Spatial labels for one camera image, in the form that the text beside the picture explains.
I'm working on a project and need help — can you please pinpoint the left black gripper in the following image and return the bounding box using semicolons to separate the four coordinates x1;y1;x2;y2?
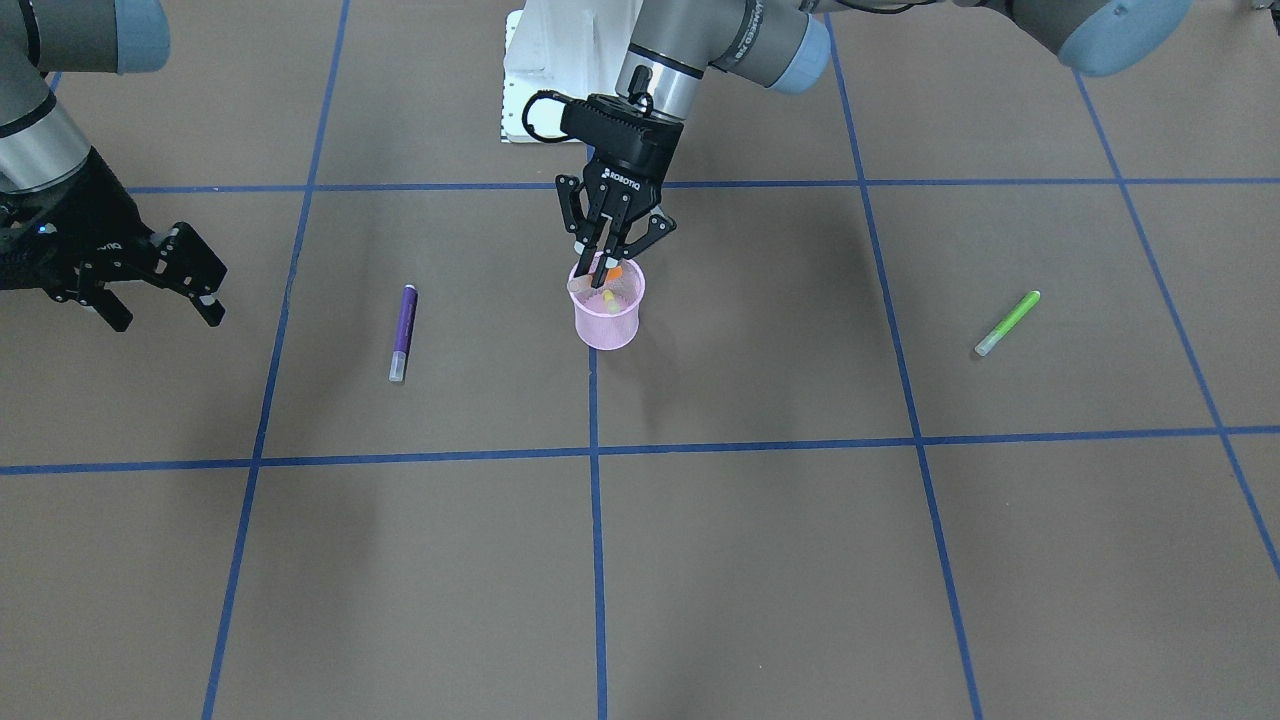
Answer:
556;94;685;291

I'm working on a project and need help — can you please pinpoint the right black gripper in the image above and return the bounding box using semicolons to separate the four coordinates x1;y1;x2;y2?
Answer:
1;149;227;333

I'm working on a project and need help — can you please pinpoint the purple marker pen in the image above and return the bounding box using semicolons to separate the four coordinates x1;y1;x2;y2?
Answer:
388;284;419;383

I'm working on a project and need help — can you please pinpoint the green highlighter pen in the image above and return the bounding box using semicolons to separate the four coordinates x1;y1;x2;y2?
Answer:
973;290;1042;357

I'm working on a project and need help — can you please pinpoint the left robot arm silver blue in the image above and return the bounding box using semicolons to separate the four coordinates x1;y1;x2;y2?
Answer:
532;1;1190;291

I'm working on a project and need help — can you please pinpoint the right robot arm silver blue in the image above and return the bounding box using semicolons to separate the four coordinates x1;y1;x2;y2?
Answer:
1;1;227;332

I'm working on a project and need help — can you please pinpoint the pink mesh pen holder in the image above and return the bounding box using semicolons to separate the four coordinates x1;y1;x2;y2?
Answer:
567;260;646;351

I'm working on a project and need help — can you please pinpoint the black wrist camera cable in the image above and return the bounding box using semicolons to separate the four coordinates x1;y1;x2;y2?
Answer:
521;90;571;143

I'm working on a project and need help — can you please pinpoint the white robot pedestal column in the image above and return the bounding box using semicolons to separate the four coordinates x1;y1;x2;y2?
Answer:
500;1;643;143

